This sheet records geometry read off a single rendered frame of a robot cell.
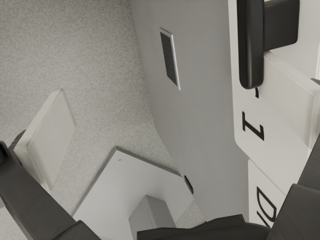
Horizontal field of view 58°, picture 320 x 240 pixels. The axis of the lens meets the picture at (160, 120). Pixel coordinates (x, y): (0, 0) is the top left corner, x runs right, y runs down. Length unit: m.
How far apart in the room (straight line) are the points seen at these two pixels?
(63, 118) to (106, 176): 1.11
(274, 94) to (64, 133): 0.13
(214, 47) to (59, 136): 0.28
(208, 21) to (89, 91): 0.79
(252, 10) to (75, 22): 0.93
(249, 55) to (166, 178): 1.21
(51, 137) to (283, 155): 0.18
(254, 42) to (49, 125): 0.13
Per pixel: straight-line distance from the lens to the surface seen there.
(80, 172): 1.31
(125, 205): 1.40
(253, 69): 0.19
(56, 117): 0.18
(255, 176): 0.36
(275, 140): 0.26
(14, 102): 1.17
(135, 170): 1.30
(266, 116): 0.26
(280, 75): 0.17
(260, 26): 0.18
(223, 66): 0.39
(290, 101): 0.17
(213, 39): 0.40
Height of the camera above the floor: 1.06
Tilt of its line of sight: 59 degrees down
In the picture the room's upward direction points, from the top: 148 degrees clockwise
